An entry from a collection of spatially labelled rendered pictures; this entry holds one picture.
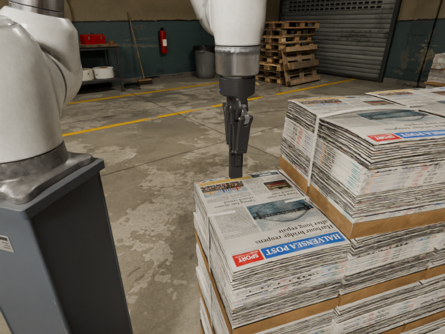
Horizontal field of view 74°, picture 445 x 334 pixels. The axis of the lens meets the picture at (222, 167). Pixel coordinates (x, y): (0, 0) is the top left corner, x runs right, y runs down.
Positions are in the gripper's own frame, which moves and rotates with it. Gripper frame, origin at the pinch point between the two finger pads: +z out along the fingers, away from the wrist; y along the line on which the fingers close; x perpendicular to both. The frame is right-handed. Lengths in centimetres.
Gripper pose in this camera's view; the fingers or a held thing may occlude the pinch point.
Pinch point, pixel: (236, 164)
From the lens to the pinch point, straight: 69.4
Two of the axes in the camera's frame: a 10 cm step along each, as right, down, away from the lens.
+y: -3.0, -4.2, 8.6
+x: -9.5, 1.4, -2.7
